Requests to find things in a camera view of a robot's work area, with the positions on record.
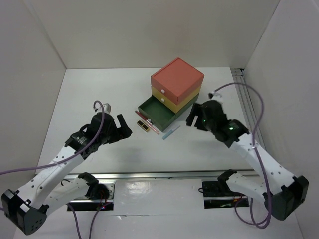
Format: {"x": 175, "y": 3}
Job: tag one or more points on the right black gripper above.
{"x": 195, "y": 110}

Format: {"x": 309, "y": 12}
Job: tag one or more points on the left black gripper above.
{"x": 124, "y": 132}

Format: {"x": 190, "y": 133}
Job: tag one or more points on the black gold lipstick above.
{"x": 143, "y": 126}

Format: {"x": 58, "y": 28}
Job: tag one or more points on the pink lip liner pencil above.
{"x": 148, "y": 123}

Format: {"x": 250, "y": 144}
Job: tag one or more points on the blue eyebrow razor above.
{"x": 170, "y": 133}

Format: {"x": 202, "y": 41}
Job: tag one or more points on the green bottom drawer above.
{"x": 159, "y": 114}

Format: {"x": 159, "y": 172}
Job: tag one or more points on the yellow drawer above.
{"x": 170, "y": 104}

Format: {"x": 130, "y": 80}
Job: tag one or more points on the red top drawer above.
{"x": 177, "y": 80}

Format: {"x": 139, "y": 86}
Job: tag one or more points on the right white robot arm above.
{"x": 281, "y": 193}

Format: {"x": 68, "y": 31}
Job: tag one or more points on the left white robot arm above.
{"x": 29, "y": 206}

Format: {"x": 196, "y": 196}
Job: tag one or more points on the three-drawer organizer box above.
{"x": 176, "y": 85}

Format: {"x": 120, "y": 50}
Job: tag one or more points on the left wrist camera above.
{"x": 106, "y": 108}

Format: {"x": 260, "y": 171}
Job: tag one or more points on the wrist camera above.
{"x": 106, "y": 108}
{"x": 215, "y": 96}

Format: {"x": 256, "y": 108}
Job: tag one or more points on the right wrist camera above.
{"x": 215, "y": 96}

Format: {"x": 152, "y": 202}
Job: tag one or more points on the aluminium rail right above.
{"x": 244, "y": 95}

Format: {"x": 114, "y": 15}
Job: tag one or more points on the aluminium rail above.
{"x": 244, "y": 95}
{"x": 158, "y": 175}

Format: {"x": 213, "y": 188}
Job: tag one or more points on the aluminium rail front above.
{"x": 158, "y": 175}

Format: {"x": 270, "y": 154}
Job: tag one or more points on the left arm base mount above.
{"x": 104, "y": 199}

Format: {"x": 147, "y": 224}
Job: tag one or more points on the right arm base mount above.
{"x": 215, "y": 198}

